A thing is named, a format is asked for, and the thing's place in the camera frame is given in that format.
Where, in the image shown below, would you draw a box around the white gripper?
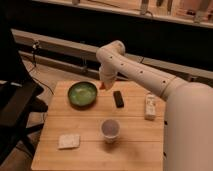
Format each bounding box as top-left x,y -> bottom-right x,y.
99,65 -> 117,90

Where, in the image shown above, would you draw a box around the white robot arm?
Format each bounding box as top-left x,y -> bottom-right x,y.
96,40 -> 213,171

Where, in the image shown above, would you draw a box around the green ceramic bowl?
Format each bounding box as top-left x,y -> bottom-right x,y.
67,81 -> 98,107

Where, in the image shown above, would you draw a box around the black rectangular block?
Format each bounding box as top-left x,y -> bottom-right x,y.
113,91 -> 124,108

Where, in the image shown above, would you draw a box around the white paper cup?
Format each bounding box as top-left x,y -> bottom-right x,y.
101,119 -> 120,144

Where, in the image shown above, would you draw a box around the black office chair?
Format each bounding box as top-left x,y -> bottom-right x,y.
0,19 -> 48,165

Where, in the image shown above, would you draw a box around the black cable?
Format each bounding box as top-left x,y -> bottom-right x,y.
31,40 -> 55,96

